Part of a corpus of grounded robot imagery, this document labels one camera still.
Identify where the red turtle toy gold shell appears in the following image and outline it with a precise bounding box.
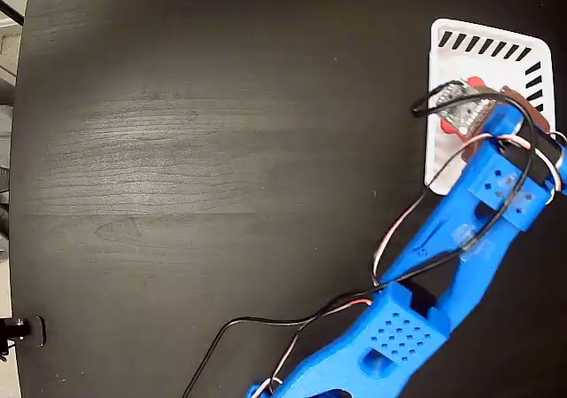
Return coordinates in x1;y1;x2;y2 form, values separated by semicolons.
439;75;487;141

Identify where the white tray with black stripes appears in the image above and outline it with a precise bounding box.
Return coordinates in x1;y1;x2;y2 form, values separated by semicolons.
423;18;557;196

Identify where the clear tape piece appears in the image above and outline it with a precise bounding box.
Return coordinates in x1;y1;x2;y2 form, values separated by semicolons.
454;223;496;260
494;170;527;200

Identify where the black table clamp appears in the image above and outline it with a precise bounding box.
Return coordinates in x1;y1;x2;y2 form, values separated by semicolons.
0;315;47;362

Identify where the black metal bar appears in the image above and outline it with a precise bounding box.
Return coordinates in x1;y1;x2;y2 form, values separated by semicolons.
0;0;26;27

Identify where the bare camera circuit board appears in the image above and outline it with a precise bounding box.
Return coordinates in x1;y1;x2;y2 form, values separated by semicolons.
431;80;495;139

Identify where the white red servo wire bundle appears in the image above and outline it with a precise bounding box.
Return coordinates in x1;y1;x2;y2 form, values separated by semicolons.
264;131;567;398

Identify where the black camera cable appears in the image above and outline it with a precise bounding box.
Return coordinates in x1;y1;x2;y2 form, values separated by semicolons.
180;81;540;398

